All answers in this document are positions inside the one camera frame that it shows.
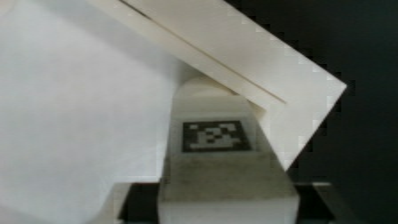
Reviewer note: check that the white square tabletop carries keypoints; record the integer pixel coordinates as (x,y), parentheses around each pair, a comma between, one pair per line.
(98,55)

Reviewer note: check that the white leg with tag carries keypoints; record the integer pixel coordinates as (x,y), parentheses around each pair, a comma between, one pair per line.
(224,185)

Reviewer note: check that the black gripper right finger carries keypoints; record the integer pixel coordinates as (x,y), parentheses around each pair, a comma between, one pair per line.
(322,207)

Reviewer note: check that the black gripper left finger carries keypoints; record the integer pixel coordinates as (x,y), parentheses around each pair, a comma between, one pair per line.
(139,209)

